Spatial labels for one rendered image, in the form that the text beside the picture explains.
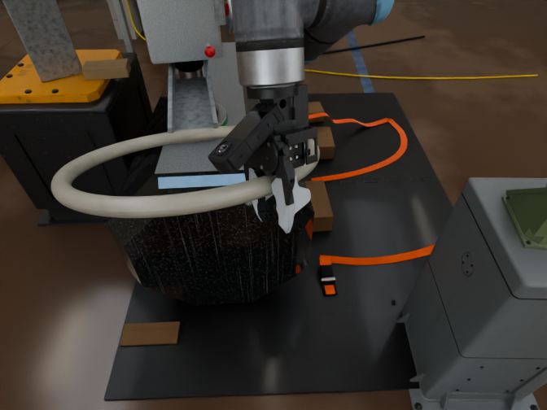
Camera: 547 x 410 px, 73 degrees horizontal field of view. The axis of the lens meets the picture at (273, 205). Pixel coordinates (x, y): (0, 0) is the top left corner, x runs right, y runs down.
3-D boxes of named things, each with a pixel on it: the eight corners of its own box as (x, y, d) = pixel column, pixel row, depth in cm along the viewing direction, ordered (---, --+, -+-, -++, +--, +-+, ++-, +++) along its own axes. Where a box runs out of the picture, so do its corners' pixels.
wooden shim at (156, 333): (120, 346, 163) (119, 344, 162) (125, 324, 170) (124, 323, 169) (177, 343, 163) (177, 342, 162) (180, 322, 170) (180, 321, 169)
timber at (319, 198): (331, 230, 209) (334, 216, 201) (310, 232, 208) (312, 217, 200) (321, 194, 230) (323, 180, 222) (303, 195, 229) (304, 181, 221)
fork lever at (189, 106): (162, 43, 140) (159, 29, 137) (212, 39, 143) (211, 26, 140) (156, 146, 92) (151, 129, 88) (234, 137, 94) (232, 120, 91)
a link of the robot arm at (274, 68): (264, 50, 43) (220, 53, 50) (268, 93, 45) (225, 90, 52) (318, 45, 48) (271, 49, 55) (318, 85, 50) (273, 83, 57)
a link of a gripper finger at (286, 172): (301, 203, 52) (289, 141, 50) (293, 207, 51) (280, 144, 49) (280, 202, 56) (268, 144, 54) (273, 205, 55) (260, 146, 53)
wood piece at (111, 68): (85, 80, 174) (81, 70, 170) (88, 70, 181) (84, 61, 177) (128, 77, 176) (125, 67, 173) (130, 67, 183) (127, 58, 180)
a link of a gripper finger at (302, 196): (321, 224, 57) (310, 165, 55) (294, 237, 53) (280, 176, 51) (308, 222, 59) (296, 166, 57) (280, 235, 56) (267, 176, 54)
